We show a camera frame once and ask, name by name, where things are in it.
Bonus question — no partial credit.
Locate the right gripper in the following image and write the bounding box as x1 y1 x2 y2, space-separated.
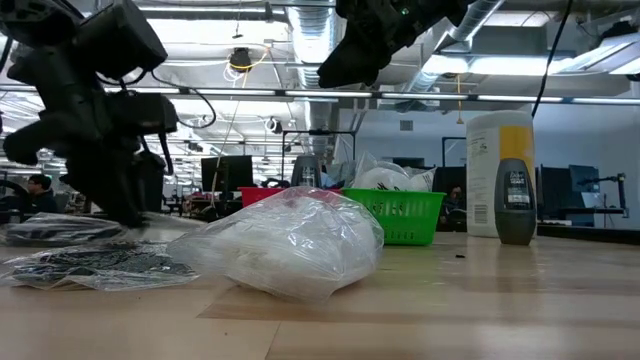
316 0 479 90

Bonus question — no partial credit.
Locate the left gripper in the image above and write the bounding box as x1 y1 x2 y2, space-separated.
2 47 180 230

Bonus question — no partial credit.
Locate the clear bag with black item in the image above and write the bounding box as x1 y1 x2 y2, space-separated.
0 240 200 293
0 211 154 247

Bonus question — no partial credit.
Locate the clear bag of cotton balls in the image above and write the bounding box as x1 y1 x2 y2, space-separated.
351 149 419 193
409 166 438 193
165 186 386 304

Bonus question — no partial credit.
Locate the person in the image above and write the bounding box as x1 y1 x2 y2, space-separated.
438 184 466 232
24 172 60 215

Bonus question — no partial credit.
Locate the black computer monitor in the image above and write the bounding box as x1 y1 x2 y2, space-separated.
200 154 255 194

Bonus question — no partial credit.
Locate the black ceiling device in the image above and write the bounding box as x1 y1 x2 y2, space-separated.
228 46 255 75

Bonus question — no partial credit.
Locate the red plastic basket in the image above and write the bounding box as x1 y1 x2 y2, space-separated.
237 186 346 209

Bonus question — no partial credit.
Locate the green plastic basket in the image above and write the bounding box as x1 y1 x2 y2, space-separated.
342 187 447 247

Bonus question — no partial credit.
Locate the white yellow wipes canister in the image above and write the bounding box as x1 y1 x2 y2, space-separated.
465 109 537 239

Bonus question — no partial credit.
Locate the dark desk monitor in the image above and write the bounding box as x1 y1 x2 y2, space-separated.
538 163 602 227

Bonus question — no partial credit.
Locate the black metal stand frame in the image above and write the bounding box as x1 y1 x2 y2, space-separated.
280 128 358 190

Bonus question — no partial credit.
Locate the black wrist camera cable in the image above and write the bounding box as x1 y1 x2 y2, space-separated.
148 69 218 177

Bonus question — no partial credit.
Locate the yellow hanging cord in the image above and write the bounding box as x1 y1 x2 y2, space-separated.
453 73 465 126

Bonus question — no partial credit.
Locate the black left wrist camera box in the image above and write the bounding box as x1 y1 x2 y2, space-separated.
74 0 170 82

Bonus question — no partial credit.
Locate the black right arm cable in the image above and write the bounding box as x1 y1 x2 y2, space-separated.
529 0 575 120

